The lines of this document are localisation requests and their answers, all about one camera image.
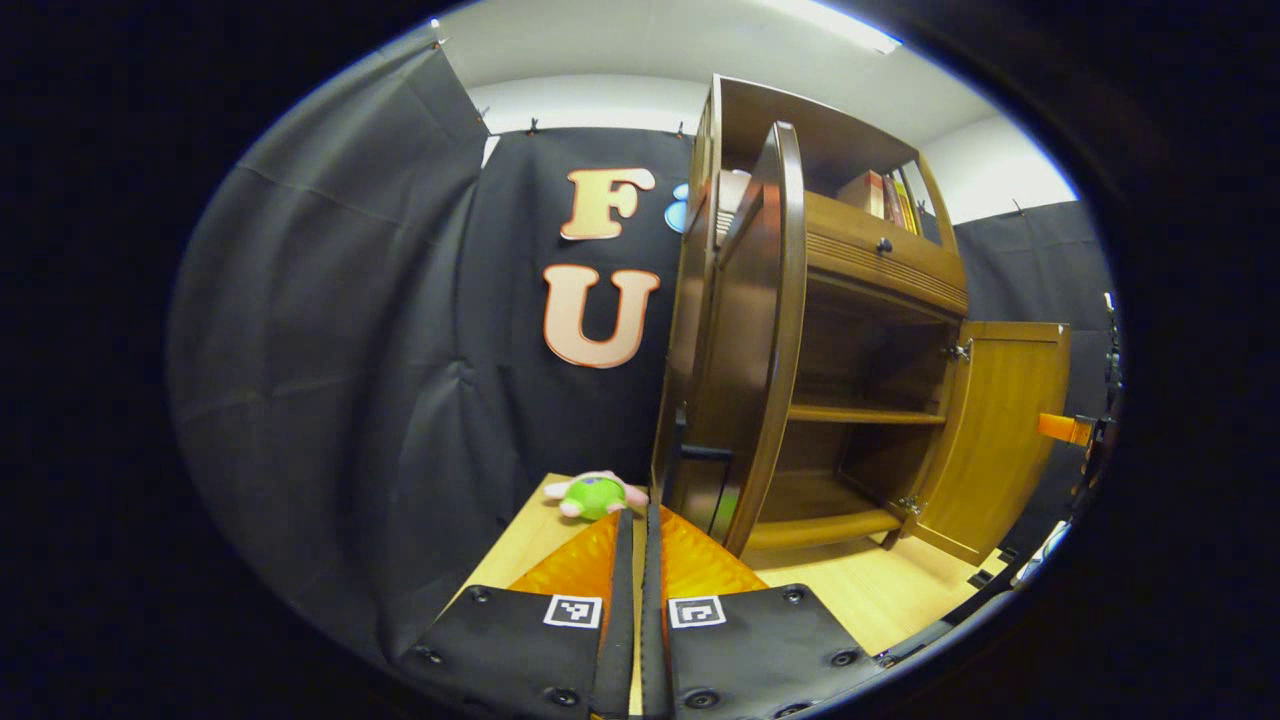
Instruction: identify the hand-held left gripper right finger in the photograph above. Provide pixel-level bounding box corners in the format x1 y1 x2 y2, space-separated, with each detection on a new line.
640 503 886 720

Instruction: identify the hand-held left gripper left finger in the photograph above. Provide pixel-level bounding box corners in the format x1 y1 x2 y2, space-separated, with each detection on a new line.
400 510 636 720

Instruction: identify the wooden shoe cabinet door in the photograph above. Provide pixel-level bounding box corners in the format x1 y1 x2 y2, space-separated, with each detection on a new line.
905 322 1071 566
655 122 807 558

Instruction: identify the black door handle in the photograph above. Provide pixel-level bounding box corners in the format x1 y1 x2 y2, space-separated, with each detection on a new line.
672 403 737 501

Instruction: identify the wooden double-door shoe cabinet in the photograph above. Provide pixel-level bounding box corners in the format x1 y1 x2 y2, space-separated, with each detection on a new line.
650 72 1073 568

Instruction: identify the wooden cabinet drawer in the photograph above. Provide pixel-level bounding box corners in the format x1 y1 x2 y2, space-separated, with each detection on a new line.
805 190 969 301

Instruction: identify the green plush toy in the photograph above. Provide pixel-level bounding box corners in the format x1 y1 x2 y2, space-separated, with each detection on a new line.
558 470 649 522

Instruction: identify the wooden inner shelf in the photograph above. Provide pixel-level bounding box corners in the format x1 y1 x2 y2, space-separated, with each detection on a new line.
788 403 946 426

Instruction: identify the beige book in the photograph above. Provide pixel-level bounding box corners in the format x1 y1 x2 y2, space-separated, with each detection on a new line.
838 170 886 219

